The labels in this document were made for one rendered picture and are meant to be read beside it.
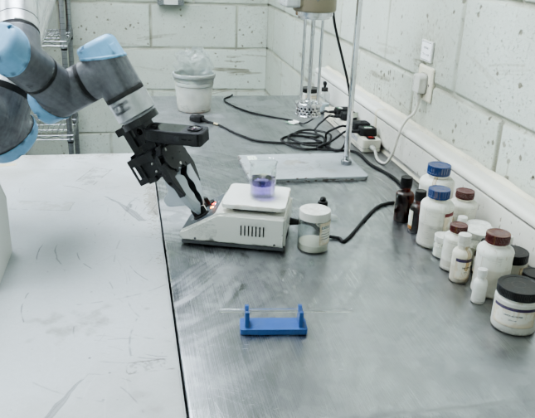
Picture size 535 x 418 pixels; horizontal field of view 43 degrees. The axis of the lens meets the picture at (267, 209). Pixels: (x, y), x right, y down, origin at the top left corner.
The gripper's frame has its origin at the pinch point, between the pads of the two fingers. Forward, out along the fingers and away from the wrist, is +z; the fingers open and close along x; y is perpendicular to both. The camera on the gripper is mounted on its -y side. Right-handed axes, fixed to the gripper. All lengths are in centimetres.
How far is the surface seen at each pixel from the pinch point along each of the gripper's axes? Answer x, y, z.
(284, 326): 26.5, -20.3, 14.9
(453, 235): -5.0, -40.0, 23.5
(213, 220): 2.9, -2.8, 2.8
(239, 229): 2.1, -6.2, 6.4
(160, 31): -211, 113, -38
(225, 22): -229, 86, -26
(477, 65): -46, -49, 6
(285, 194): -7.8, -13.0, 6.3
